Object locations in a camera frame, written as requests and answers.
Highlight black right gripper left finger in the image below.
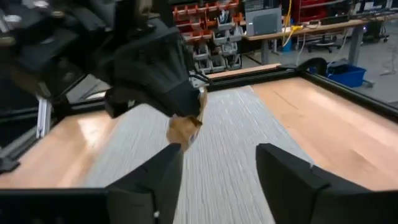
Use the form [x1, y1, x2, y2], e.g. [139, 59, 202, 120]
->
[105, 142, 184, 224]

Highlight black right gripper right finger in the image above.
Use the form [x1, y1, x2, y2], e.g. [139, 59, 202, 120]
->
[255, 142, 371, 224]

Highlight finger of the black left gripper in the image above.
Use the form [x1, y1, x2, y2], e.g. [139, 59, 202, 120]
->
[155, 81, 203, 119]

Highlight grey woven placemat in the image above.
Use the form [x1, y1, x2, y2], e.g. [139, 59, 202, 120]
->
[82, 85, 315, 224]

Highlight red parts bin rack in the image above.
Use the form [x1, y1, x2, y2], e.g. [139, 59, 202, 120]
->
[172, 0, 244, 75]

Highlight grey computer case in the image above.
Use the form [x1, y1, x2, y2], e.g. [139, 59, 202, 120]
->
[244, 7, 284, 37]

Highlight small blue bin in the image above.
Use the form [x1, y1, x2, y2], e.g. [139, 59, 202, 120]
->
[325, 63, 368, 89]

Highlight black office chair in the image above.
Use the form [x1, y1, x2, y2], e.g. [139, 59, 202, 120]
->
[305, 33, 343, 54]

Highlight wooden top workbench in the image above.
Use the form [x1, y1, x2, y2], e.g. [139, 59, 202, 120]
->
[241, 18, 370, 67]

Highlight red tool cabinet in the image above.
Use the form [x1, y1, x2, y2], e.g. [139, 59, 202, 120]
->
[292, 0, 331, 24]

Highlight black aluminium table frame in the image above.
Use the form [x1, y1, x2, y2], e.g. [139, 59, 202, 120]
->
[0, 57, 398, 175]

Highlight silver upright frame bracket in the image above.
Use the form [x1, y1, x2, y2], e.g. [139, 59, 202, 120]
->
[35, 95, 53, 139]

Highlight yellow workbench cable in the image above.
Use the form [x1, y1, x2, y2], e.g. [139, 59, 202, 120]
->
[281, 0, 304, 48]

